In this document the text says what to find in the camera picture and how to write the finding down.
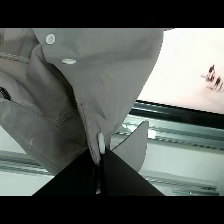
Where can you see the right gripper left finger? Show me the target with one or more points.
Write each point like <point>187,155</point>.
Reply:
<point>71,178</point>

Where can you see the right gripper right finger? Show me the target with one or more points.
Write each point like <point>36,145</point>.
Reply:
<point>128,176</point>

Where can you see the grey shirt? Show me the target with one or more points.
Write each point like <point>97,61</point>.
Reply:
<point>100,86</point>

